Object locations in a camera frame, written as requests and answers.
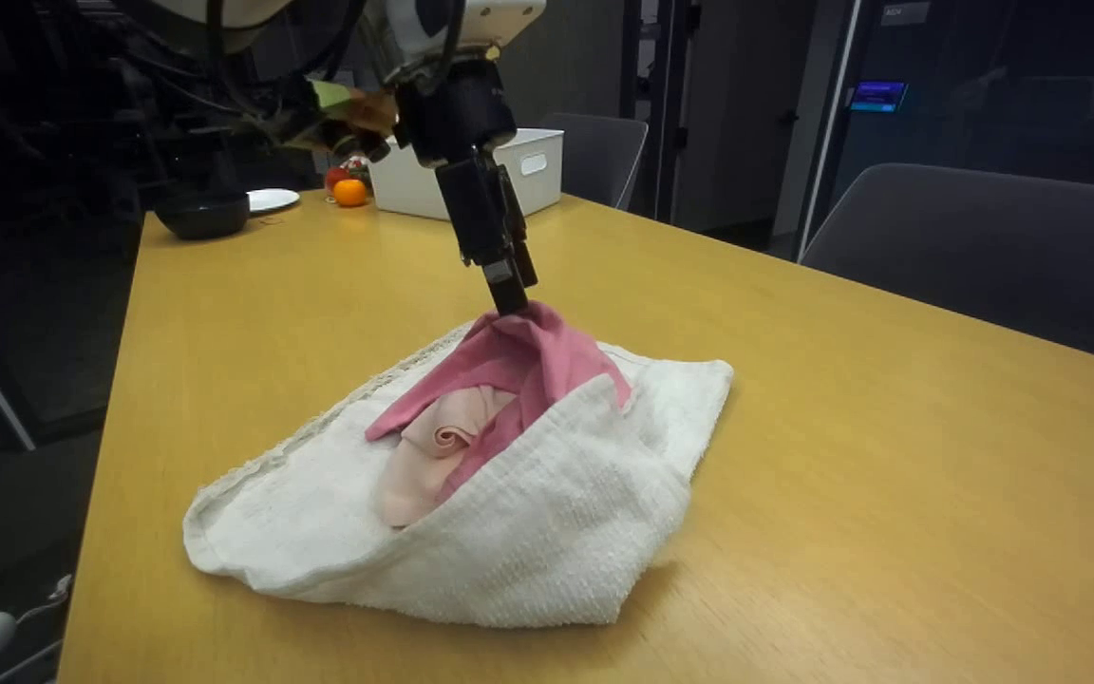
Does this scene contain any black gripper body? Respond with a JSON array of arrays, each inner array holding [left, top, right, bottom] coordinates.
[[391, 52, 519, 166]]

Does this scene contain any pink shirt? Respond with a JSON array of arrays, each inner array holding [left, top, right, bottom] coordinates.
[[365, 299, 633, 500]]

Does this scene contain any peach shirt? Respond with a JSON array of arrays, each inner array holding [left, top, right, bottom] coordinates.
[[371, 383, 523, 533]]

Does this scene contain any white terry towel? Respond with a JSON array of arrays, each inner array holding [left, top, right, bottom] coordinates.
[[178, 315, 736, 635]]

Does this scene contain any white plastic bin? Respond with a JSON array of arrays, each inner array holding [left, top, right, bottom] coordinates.
[[368, 125, 566, 224]]

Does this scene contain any grey chair behind bin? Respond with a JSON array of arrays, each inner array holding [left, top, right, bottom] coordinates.
[[543, 110, 654, 212]]

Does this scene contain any orange toy fruit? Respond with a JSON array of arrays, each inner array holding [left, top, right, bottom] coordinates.
[[332, 176, 371, 212]]

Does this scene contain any white oval plate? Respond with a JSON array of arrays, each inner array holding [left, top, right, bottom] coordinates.
[[244, 185, 302, 218]]

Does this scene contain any black bowl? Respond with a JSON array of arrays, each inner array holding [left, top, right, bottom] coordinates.
[[145, 158, 256, 243]]

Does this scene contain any blue lit screen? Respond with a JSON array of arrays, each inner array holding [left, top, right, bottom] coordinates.
[[846, 80, 917, 117]]

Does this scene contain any wide grey chair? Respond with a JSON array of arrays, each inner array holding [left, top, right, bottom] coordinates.
[[796, 158, 1094, 374]]

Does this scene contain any yellow wrist mount piece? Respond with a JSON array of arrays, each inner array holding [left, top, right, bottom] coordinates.
[[309, 72, 402, 143]]

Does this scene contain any white floor cable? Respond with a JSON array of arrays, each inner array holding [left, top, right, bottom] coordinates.
[[10, 570, 76, 640]]

